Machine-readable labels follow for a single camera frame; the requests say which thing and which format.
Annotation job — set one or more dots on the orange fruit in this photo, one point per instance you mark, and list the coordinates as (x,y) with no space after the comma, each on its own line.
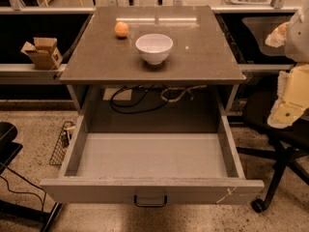
(121,29)

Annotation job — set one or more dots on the white ceramic bowl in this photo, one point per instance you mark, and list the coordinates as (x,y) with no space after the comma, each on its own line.
(154,48)

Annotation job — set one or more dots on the grey top drawer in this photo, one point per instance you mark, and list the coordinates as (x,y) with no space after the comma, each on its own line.
(152,169)

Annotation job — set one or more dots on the open cardboard box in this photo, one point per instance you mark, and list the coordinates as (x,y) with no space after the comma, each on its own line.
(44,53)

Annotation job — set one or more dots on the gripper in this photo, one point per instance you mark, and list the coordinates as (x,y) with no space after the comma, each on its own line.
(297,39)

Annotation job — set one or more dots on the grey drawer cabinet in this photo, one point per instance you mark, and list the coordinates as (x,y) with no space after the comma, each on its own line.
(174,46)

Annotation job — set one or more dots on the wire basket with items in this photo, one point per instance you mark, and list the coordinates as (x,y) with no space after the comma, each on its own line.
(62,144)

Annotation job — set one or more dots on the black office chair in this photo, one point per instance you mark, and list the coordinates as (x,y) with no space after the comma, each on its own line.
(288,144)

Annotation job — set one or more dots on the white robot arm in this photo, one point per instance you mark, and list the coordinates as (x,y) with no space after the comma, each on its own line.
(297,38)

